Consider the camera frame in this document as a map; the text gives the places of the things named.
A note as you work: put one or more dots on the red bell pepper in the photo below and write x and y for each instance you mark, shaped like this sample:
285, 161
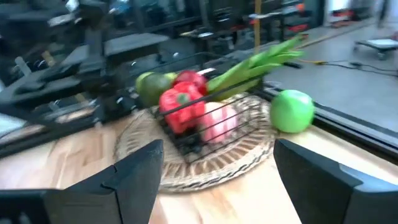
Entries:
180, 121

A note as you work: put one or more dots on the dark green avocado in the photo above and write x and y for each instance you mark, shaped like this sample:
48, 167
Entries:
154, 90

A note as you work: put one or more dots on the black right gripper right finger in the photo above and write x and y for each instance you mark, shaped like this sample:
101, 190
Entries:
320, 199

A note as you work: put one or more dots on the light green round fruit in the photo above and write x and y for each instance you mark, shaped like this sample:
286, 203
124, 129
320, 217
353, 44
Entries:
141, 76

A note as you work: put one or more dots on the black pegboard workbench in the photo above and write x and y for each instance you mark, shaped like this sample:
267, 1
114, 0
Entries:
224, 15

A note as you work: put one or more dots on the green romaine lettuce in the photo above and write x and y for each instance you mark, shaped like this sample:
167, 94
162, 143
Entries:
248, 70

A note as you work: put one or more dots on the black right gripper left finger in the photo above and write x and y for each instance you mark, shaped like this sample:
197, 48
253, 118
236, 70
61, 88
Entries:
130, 199

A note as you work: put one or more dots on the red apple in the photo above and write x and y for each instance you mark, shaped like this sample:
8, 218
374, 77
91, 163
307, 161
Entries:
194, 77

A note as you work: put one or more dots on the round woven placemat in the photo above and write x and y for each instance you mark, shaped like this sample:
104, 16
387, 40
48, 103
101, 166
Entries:
186, 177

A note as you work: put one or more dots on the black aluminium rig frame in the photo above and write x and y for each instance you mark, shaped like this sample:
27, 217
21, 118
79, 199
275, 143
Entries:
357, 130

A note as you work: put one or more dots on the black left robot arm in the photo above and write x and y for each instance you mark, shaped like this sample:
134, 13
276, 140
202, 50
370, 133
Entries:
93, 67

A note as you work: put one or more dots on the green apple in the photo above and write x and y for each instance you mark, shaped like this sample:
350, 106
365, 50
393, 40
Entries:
292, 111

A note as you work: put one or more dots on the grey platform dolly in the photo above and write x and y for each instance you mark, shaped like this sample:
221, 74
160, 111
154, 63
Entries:
382, 43

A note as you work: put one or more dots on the pink peach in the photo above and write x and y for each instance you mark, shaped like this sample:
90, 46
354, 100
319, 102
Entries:
217, 124

